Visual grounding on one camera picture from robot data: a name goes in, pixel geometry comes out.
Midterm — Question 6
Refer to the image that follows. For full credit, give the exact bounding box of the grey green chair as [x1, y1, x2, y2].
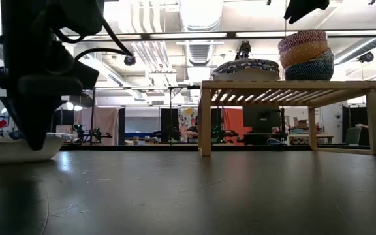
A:
[344, 126, 362, 146]

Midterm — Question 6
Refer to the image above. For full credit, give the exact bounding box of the grey patterned ceramic bowl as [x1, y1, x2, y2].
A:
[318, 48, 335, 65]

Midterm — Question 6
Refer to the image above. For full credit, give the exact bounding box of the ceiling air duct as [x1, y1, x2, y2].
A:
[176, 0, 225, 68]

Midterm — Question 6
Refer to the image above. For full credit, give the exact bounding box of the black hanging camera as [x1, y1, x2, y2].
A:
[236, 40, 253, 61]

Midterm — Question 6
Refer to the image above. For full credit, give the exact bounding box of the wooden background table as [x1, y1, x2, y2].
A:
[287, 131, 335, 146]

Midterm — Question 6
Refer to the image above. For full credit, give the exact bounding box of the wooden slatted shelf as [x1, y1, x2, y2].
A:
[198, 80, 376, 157]

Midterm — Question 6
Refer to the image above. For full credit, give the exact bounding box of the orange bowl with blue inside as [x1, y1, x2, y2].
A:
[279, 40, 331, 69]

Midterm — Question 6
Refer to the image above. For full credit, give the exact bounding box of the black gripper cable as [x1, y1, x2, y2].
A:
[53, 16, 134, 63]

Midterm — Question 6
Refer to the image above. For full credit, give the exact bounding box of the colourful poster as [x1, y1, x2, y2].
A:
[178, 107, 198, 143]

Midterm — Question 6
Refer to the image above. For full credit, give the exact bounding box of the beige curtain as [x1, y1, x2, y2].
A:
[93, 106, 121, 146]

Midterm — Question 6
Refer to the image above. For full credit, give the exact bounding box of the red wave patterned bowl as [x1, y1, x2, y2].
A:
[277, 29, 328, 53]

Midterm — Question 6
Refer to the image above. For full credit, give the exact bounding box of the orange curtain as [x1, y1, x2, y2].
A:
[222, 108, 245, 144]

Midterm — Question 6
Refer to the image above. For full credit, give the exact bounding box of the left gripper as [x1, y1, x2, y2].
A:
[0, 61, 101, 152]

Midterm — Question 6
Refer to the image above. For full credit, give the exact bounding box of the person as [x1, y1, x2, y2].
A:
[354, 112, 376, 146]
[186, 116, 200, 143]

